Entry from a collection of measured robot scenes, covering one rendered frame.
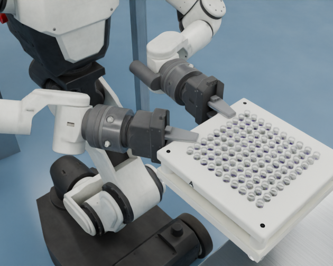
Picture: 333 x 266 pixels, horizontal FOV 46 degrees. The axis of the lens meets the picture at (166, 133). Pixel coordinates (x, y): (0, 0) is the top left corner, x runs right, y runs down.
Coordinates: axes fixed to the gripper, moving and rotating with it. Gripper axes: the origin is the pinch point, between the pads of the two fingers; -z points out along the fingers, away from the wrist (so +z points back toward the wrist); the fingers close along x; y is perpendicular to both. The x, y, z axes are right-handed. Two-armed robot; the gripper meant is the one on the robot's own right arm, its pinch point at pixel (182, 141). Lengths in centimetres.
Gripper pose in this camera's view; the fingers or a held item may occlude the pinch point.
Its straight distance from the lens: 75.4
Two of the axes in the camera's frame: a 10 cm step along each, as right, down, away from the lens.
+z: -9.6, -1.7, 2.1
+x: 0.1, 7.6, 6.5
